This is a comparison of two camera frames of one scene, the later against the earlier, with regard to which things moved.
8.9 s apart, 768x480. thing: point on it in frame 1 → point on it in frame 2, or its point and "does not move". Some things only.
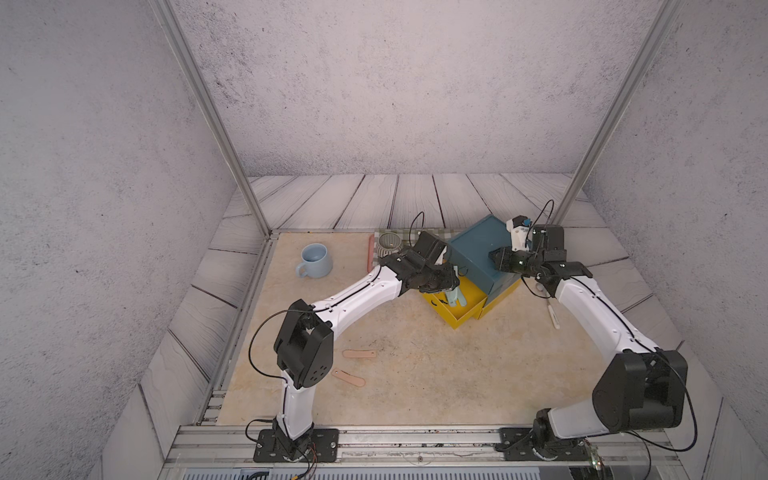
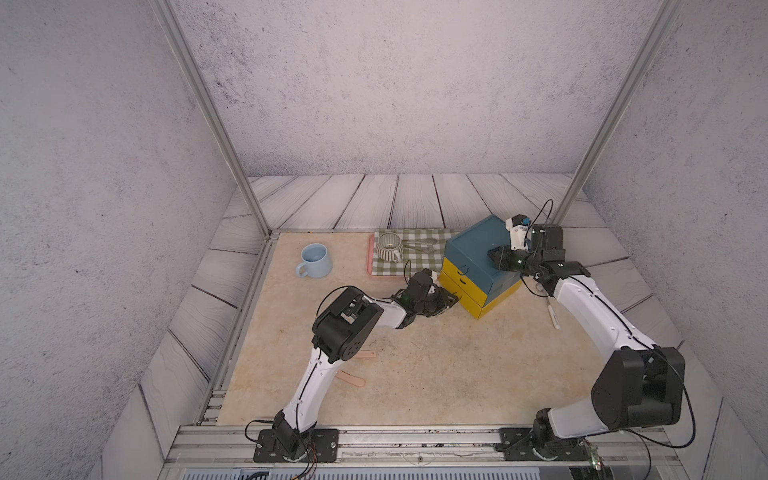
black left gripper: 448,280 → 443,300
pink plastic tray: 370,253 does not move
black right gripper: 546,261 does not move
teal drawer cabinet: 470,252 does not move
